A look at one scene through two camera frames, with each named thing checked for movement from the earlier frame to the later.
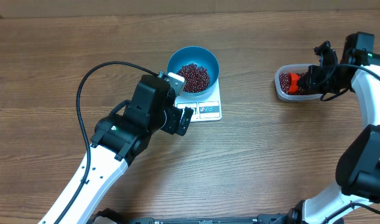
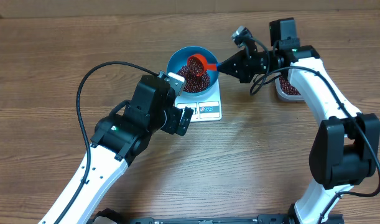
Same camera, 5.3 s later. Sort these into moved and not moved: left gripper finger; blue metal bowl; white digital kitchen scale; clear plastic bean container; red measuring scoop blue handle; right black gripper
Moved: red measuring scoop blue handle; right black gripper
Not moved: blue metal bowl; left gripper finger; clear plastic bean container; white digital kitchen scale
